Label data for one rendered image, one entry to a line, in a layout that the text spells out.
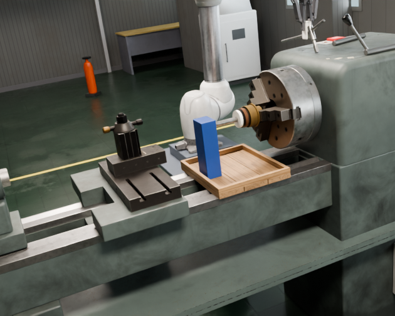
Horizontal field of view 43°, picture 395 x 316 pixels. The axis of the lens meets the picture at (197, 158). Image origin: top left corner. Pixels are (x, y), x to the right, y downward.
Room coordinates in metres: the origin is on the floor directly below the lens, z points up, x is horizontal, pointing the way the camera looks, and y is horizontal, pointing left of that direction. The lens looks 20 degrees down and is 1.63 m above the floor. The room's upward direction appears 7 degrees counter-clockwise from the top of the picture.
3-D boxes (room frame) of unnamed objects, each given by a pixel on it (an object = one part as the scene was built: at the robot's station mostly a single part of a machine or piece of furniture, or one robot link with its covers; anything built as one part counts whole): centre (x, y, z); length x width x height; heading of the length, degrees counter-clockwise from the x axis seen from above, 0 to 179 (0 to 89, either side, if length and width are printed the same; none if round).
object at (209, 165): (1.80, -0.04, 1.00); 0.08 x 0.06 x 0.23; 21
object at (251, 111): (1.87, -0.22, 1.08); 0.09 x 0.09 x 0.09; 21
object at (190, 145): (2.40, 0.00, 0.83); 0.22 x 0.18 x 0.06; 110
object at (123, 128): (1.77, 0.25, 1.13); 0.08 x 0.08 x 0.03
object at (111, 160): (1.77, 0.23, 1.00); 0.20 x 0.10 x 0.05; 111
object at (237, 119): (1.83, -0.12, 1.08); 0.13 x 0.07 x 0.07; 111
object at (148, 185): (1.70, 0.23, 0.95); 0.43 x 0.18 x 0.04; 21
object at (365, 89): (2.09, -0.73, 1.06); 0.59 x 0.48 x 0.39; 111
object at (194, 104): (2.42, -0.03, 0.97); 0.18 x 0.16 x 0.22; 146
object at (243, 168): (1.83, -0.13, 0.88); 0.36 x 0.30 x 0.04; 21
